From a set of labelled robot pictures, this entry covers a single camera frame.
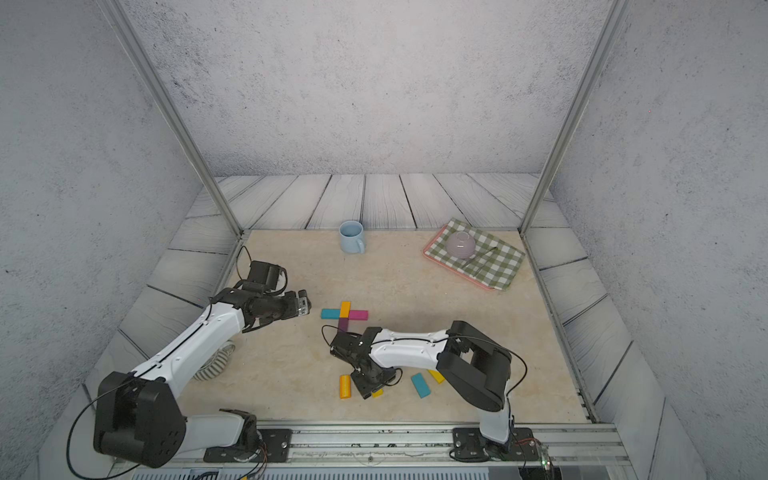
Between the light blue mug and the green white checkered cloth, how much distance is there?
0.26 meters

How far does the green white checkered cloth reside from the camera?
3.51ft

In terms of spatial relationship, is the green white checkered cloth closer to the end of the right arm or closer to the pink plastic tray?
the pink plastic tray

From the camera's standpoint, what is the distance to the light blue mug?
1.12 m
